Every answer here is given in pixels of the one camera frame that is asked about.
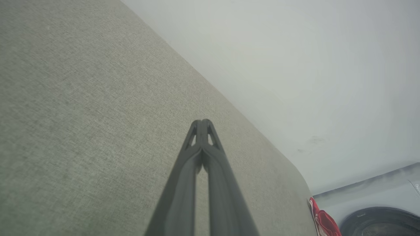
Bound red garment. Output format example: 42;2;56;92
309;197;342;236

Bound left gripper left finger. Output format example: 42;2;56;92
144;120;203;236

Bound white washing machine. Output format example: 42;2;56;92
313;162;420;236

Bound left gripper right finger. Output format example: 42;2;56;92
202;119;260;236

